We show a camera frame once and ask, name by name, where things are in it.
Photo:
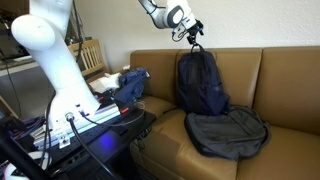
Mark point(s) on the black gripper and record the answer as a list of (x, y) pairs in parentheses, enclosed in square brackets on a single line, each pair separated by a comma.
[(196, 28)]

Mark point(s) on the navy blue backpack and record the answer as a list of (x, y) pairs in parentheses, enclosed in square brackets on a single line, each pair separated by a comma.
[(200, 83)]

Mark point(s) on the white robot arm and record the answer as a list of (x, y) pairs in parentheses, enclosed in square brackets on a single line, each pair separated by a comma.
[(60, 66)]

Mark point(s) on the blue denim jeans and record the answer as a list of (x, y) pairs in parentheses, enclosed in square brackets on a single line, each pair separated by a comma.
[(131, 85)]

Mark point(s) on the red and black clamp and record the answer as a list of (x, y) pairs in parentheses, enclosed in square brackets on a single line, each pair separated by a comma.
[(126, 107)]

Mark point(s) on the white cloth tote bag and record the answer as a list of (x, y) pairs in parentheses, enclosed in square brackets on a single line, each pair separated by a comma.
[(106, 82)]

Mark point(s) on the grey backpack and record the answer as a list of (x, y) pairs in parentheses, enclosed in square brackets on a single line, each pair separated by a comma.
[(230, 133)]

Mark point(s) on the light wooden chair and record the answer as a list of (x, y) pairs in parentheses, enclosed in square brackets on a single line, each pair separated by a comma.
[(90, 55)]

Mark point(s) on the tan leather sofa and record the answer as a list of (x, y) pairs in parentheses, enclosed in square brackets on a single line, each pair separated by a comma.
[(290, 83)]

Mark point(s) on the black robot table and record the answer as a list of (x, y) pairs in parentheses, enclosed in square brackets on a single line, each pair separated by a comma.
[(110, 140)]

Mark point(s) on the grey desk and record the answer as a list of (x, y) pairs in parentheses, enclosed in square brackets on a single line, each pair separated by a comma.
[(16, 65)]

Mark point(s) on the black tripod pole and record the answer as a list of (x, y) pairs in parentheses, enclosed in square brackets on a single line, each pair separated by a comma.
[(16, 156)]

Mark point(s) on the aluminium mounting rail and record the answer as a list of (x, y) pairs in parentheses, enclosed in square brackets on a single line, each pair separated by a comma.
[(96, 118)]

